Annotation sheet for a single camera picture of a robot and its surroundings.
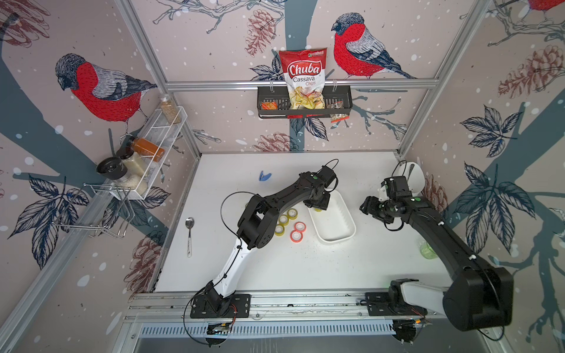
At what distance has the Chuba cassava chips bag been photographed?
81cm

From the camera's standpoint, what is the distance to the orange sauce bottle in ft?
2.35

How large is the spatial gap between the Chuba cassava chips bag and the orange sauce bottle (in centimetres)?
54
